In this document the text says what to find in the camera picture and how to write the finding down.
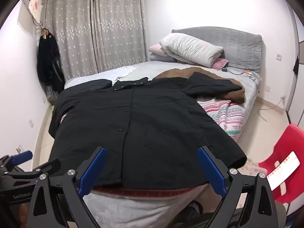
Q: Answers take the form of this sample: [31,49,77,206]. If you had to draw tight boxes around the wall calendar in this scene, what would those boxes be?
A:
[28,0,44,21]

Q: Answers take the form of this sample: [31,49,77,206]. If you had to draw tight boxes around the black coat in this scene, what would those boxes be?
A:
[49,72,247,190]

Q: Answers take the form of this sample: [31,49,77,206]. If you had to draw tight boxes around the grey pillow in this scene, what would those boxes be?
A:
[149,53,177,62]

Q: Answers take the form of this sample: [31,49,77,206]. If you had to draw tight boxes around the brown garment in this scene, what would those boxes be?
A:
[154,67,245,104]

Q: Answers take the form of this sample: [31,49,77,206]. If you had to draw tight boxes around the floral cloth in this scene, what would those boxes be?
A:
[237,157,268,178]

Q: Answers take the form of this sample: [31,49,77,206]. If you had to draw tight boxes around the grey starred curtain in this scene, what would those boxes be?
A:
[91,0,146,74]
[45,0,98,81]

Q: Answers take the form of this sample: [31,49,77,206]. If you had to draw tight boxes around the striped grey cloth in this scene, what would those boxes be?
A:
[44,85,60,105]

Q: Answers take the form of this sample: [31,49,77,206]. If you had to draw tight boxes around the red plastic chair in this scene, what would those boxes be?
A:
[258,123,304,205]

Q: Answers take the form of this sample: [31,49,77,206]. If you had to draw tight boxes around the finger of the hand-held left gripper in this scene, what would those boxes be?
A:
[0,150,33,171]
[9,159,61,181]

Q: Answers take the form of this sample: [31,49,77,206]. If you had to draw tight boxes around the black charger cable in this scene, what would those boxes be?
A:
[226,67,260,81]

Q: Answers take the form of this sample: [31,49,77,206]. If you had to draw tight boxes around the grey padded headboard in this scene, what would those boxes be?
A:
[171,27,263,73]

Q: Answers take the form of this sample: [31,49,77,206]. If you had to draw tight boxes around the thin floor cable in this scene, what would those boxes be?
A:
[258,97,284,122]

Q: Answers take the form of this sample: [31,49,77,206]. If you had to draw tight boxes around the pink patterned blanket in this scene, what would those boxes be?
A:
[60,97,245,199]

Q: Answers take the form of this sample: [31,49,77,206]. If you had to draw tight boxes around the pink cushion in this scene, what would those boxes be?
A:
[211,58,229,70]

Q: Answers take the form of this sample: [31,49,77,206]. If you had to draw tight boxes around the white paper tag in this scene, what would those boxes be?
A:
[267,151,300,192]

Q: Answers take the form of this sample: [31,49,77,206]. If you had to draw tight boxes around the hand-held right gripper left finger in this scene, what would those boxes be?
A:
[27,146,107,228]

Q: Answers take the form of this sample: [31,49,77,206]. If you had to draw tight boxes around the pale pink pillow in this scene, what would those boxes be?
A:
[149,44,167,55]

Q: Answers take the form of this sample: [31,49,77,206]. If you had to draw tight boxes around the dark hanging clothes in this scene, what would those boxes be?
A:
[37,35,66,93]

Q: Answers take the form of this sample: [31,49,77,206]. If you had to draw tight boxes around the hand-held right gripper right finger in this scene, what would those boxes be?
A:
[197,145,279,228]

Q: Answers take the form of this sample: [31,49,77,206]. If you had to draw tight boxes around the wardrobe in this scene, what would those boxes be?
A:
[285,2,304,124]

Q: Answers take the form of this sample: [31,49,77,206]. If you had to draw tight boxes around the dark shoe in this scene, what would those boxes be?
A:
[183,201,205,221]

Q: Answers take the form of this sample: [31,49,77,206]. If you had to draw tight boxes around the clothes hangers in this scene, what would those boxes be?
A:
[40,27,54,38]

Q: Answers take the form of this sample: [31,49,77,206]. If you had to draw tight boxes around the grey bed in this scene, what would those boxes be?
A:
[51,60,260,228]

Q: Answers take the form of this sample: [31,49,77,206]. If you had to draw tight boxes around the white folded duvet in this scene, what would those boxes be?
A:
[160,33,224,68]

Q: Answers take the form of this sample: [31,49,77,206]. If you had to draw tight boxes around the white lace cloth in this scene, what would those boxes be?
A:
[104,65,139,86]

